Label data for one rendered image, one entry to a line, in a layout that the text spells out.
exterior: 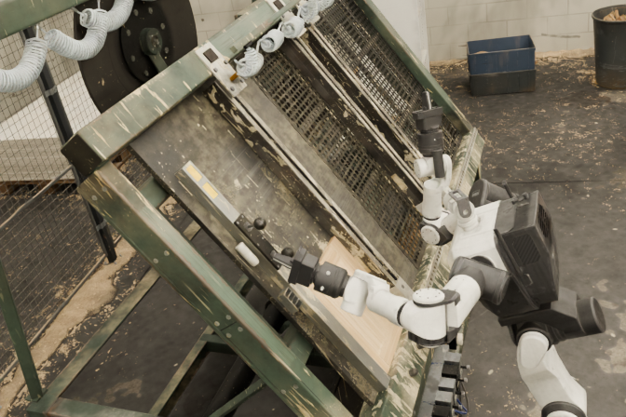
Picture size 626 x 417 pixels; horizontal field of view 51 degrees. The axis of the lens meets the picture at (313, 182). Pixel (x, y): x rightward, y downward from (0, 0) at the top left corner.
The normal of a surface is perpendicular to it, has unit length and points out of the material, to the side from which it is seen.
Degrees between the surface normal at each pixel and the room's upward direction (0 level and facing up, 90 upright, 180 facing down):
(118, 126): 56
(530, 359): 90
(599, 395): 0
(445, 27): 90
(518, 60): 90
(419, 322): 74
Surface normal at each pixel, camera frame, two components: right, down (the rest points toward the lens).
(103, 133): 0.68, -0.46
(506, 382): -0.16, -0.87
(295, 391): -0.33, 0.50
